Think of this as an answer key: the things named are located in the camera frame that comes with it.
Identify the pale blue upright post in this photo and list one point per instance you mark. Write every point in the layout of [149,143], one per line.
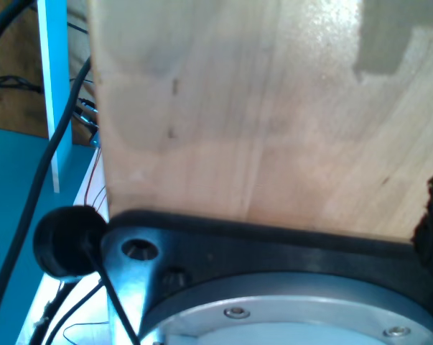
[56,90]

